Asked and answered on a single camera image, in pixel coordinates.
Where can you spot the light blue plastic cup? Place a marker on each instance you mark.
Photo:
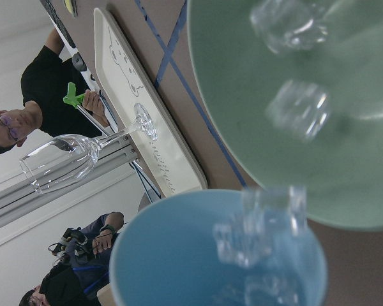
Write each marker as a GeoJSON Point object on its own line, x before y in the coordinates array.
{"type": "Point", "coordinates": [178, 248]}

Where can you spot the light green bowl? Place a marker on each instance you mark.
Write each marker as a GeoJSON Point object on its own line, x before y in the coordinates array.
{"type": "Point", "coordinates": [342, 167]}

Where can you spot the ice cubes in bowl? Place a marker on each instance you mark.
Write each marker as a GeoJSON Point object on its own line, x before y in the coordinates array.
{"type": "Point", "coordinates": [293, 105]}

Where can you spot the cream bear tray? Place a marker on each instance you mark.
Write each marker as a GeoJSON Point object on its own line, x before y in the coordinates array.
{"type": "Point", "coordinates": [124, 81]}

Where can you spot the reacher grabber stick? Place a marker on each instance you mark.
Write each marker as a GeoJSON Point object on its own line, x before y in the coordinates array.
{"type": "Point", "coordinates": [76, 101]}

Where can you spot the clear wine glass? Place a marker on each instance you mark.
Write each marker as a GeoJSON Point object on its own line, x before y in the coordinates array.
{"type": "Point", "coordinates": [67, 159]}

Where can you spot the person in black shirt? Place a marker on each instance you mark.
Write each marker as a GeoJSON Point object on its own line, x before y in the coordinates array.
{"type": "Point", "coordinates": [44, 85]}

